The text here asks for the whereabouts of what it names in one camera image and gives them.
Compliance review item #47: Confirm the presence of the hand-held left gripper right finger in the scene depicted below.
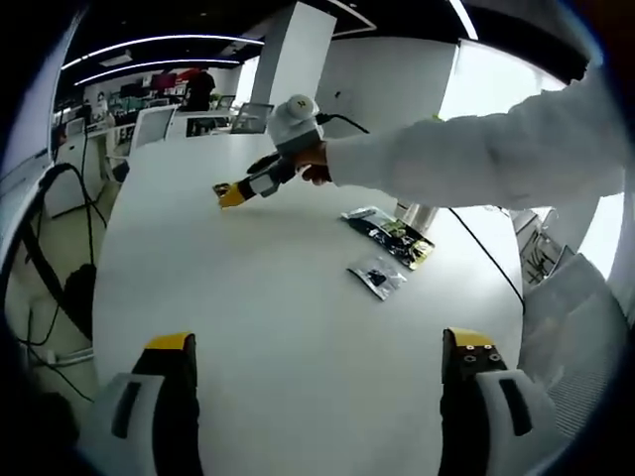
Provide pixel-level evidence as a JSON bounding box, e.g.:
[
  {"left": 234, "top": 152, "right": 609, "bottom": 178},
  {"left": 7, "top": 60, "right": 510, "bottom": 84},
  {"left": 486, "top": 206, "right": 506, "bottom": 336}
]
[{"left": 439, "top": 326, "right": 567, "bottom": 476}]

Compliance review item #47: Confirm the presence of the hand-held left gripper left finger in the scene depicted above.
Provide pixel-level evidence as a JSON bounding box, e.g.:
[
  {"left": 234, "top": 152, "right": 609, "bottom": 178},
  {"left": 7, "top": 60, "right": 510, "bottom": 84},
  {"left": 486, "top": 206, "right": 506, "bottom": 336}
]
[{"left": 73, "top": 332, "right": 202, "bottom": 476}]

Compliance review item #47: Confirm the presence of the green black skincare sachet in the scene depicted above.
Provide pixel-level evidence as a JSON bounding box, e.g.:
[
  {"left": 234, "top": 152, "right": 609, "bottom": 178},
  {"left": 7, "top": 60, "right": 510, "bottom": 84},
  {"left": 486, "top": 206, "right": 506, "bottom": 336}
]
[{"left": 339, "top": 206, "right": 438, "bottom": 272}]

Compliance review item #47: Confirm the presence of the silver skincare sachet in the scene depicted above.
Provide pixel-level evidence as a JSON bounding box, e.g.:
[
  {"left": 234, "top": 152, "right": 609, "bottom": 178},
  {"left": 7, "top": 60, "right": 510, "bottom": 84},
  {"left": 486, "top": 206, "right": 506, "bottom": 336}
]
[{"left": 345, "top": 254, "right": 409, "bottom": 302}]

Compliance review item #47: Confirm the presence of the person's right hand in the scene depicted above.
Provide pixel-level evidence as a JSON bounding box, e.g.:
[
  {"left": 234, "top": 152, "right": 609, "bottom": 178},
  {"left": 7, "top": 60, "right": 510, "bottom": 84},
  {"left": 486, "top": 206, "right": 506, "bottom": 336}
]
[{"left": 295, "top": 140, "right": 332, "bottom": 187}]

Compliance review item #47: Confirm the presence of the black office chair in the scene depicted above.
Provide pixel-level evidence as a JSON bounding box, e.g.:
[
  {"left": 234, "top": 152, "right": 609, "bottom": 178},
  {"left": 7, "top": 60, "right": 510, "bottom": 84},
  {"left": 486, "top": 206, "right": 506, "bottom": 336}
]
[{"left": 229, "top": 101, "right": 275, "bottom": 135}]

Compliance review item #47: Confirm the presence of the grey mesh chair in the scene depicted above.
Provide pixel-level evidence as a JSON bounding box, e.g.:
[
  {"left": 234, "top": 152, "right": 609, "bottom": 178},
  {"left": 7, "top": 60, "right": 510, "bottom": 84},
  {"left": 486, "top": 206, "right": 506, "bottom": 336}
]
[{"left": 520, "top": 252, "right": 629, "bottom": 437}]

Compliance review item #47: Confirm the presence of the white mesh office chair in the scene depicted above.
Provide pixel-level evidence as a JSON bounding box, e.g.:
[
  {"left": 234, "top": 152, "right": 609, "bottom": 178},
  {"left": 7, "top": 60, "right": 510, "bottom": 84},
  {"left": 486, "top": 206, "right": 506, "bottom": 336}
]
[{"left": 131, "top": 103, "right": 180, "bottom": 150}]

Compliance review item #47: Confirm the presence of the black bag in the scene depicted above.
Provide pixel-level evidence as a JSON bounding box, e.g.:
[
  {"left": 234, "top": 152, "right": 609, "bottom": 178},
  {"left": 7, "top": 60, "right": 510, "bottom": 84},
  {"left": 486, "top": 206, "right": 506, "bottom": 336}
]
[{"left": 63, "top": 262, "right": 98, "bottom": 341}]

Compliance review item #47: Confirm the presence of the large display screen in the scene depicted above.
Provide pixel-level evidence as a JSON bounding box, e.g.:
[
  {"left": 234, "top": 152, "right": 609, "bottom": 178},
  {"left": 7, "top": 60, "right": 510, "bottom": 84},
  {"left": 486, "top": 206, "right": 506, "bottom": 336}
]
[{"left": 9, "top": 29, "right": 68, "bottom": 168}]

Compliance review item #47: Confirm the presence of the white side desk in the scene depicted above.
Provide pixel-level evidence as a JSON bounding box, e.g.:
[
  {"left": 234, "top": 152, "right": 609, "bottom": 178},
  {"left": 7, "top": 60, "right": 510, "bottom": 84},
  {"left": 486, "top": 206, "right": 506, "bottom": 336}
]
[{"left": 0, "top": 148, "right": 56, "bottom": 259}]

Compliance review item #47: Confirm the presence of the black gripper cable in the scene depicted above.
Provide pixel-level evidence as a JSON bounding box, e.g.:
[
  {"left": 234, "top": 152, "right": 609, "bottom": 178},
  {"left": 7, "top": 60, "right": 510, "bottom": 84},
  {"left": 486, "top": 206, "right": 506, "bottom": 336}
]
[{"left": 316, "top": 112, "right": 528, "bottom": 316}]

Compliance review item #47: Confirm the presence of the black cable bundle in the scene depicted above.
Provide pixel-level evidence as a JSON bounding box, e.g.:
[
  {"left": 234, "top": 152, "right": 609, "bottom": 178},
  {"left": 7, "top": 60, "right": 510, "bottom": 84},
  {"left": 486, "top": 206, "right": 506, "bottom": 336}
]
[{"left": 19, "top": 163, "right": 110, "bottom": 403}]

